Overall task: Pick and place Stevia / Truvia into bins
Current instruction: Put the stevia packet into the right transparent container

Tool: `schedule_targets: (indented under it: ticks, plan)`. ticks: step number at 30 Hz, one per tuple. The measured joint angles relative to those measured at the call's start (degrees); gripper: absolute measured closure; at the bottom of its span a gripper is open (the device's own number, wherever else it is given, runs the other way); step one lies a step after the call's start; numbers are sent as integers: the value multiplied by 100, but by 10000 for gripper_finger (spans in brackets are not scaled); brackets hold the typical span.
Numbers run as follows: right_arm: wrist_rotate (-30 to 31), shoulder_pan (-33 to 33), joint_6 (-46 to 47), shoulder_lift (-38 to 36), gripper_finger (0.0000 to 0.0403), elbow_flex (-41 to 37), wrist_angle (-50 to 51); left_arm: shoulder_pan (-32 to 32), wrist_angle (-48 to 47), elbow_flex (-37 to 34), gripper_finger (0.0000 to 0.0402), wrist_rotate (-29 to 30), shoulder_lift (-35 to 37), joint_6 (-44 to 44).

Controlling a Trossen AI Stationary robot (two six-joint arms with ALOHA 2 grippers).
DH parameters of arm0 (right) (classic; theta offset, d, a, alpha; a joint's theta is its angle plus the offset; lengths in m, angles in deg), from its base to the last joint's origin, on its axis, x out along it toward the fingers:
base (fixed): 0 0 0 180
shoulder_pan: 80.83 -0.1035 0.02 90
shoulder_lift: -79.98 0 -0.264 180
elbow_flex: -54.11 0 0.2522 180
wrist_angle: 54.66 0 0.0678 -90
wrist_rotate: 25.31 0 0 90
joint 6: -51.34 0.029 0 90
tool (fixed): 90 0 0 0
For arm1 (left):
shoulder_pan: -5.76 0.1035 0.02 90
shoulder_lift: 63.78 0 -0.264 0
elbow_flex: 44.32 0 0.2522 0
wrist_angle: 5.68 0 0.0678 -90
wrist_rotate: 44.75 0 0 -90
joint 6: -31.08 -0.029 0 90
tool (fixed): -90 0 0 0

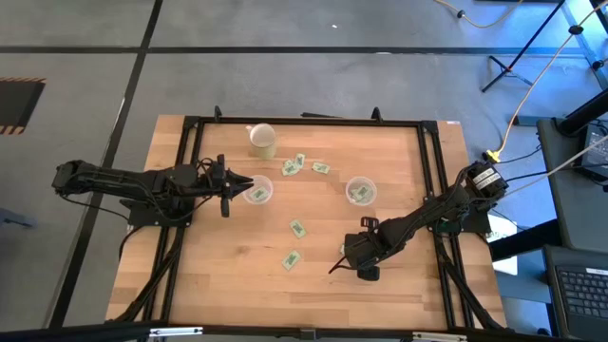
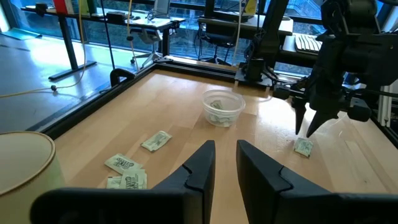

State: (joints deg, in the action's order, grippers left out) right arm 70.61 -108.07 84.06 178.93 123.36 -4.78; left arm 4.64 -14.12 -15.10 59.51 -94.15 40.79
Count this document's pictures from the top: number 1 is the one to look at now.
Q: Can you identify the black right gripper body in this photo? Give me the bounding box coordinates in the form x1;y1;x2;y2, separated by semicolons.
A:
342;217;387;282

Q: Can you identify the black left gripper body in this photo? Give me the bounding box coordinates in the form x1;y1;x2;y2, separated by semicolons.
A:
208;153;232;219

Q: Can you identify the clear plastic cup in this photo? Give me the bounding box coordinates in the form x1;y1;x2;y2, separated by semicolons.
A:
241;174;275;205
345;176;378;206

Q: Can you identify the white paper sheet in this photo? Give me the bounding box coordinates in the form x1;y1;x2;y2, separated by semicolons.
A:
486;213;520;276

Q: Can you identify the black beam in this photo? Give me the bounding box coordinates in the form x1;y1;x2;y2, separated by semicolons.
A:
556;87;608;138
488;218;561;262

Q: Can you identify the hazard-striped floor plate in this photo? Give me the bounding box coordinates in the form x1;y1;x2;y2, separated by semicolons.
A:
0;77;48;136

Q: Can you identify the grey desk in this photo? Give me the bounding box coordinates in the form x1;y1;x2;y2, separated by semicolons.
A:
536;117;608;253

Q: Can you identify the dark laptop with keyboard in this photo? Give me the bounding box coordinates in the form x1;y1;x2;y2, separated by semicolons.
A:
542;244;608;342

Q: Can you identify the black tripod stand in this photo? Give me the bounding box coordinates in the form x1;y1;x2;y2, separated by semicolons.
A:
481;0;567;94

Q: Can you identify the dark electronic device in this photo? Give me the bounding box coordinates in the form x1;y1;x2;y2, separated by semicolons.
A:
577;122;608;181

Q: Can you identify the light metal stand pole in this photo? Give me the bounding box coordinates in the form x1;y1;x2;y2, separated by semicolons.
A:
562;0;608;89

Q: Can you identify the black aluminium table frame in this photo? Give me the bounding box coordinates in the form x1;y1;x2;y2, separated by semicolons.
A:
104;104;513;333

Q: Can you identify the black rail with silver brackets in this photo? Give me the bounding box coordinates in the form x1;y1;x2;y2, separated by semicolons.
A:
0;321;608;342

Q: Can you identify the white thin cable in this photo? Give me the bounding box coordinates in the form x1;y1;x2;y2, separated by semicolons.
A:
503;136;608;197

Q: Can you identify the cream extension cable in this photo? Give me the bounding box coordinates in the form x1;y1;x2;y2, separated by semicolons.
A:
496;0;608;154

